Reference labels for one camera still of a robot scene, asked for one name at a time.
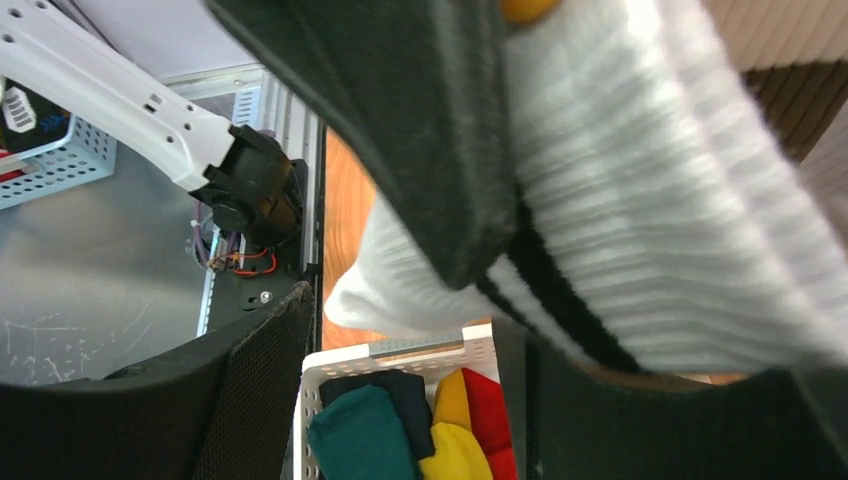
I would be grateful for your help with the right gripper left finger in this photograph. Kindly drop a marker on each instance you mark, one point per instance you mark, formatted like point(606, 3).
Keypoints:
point(218, 407)

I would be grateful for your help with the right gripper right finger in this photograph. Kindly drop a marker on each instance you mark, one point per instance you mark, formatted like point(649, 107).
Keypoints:
point(419, 90)

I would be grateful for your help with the white sock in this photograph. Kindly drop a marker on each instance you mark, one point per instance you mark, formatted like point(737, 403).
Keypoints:
point(661, 228)

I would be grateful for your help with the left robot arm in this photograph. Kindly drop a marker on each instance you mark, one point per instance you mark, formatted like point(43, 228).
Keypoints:
point(49, 53)

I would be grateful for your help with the teal sock in basket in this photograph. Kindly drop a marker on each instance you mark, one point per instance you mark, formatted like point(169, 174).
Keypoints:
point(360, 436)

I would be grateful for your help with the black sock in basket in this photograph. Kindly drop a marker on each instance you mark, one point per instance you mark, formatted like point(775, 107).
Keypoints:
point(408, 396)

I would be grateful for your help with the white front basket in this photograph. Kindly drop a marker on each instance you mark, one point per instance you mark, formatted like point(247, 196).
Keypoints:
point(432, 358)

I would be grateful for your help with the red yellow sock in basket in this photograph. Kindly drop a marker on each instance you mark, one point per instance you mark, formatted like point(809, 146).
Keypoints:
point(490, 423)

